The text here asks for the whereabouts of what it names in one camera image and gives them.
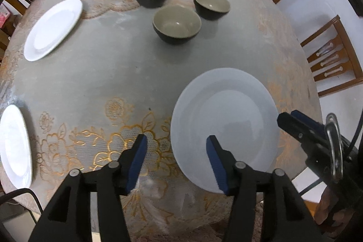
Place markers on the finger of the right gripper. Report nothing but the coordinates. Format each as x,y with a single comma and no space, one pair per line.
317,127
303,131

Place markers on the large white plate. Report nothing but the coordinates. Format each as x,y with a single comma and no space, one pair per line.
235,107

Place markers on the medium white plate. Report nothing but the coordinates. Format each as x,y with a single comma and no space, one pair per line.
51,29

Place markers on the metal clip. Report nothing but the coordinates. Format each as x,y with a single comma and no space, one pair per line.
333,135

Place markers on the lace tablecloth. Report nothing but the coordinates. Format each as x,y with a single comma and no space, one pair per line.
113,78

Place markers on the small white plate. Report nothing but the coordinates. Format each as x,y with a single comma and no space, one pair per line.
15,148

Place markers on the wooden chair near right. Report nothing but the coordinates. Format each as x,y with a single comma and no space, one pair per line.
335,57

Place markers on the person hand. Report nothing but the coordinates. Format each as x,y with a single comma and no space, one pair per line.
328,200

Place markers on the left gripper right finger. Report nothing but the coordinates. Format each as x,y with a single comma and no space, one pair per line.
285,215

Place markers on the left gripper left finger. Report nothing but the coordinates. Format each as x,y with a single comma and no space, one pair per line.
67,217

